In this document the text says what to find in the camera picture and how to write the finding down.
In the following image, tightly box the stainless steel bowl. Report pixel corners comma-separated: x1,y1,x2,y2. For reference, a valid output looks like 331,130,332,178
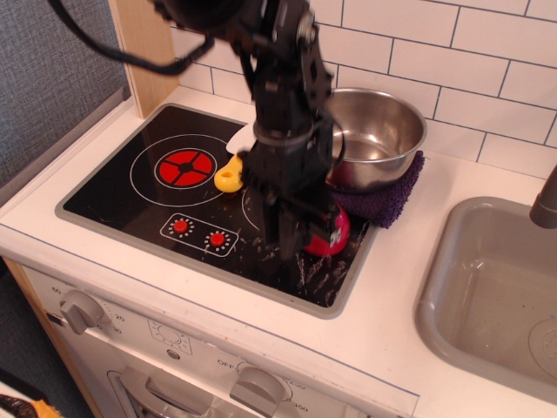
325,88,427,194

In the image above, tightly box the orange and black plush toy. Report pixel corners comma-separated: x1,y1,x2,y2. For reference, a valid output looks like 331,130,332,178
1,394,62,418

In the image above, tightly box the light wooden post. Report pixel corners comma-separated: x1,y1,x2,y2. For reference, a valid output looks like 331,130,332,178
108,0,178,119

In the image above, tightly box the white toy oven front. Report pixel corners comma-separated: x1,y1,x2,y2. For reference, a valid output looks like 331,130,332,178
23,268,418,417

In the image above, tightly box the grey oven door handle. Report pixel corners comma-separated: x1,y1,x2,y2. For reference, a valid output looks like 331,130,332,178
119,367,244,417

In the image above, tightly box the grey oven knob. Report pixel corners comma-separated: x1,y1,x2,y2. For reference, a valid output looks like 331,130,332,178
60,290,104,335
230,367,285,417

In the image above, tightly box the grey left oven knob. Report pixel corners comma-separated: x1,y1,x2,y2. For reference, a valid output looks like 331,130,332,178
60,290,104,335

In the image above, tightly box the grey right oven knob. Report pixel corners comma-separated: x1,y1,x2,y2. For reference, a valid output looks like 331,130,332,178
230,367,285,417

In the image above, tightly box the grey toy faucet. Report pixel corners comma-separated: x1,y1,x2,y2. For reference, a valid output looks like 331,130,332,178
529,166,557,229

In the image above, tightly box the purple folded cloth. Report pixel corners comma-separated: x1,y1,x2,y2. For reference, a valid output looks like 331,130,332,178
332,151,426,229

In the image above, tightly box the grey toy sink basin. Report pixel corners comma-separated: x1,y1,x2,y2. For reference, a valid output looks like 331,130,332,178
416,197,556,403

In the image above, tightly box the yellow handled toy knife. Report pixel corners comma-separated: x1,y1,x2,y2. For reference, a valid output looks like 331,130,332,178
213,124,256,193

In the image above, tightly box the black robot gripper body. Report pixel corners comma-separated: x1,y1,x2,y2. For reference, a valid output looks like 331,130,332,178
239,125,339,240

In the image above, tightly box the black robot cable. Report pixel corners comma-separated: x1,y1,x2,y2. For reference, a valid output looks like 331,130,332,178
46,0,216,76

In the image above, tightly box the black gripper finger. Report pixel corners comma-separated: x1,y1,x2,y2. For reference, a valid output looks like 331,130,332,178
261,189,290,253
278,208,319,271

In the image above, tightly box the red toy strawberry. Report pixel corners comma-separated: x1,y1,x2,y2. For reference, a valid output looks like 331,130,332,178
303,206,351,257

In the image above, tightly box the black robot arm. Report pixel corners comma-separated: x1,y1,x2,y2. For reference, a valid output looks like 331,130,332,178
154,1,339,260

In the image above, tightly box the black toy stove top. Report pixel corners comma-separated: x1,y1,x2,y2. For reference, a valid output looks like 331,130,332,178
56,104,377,318

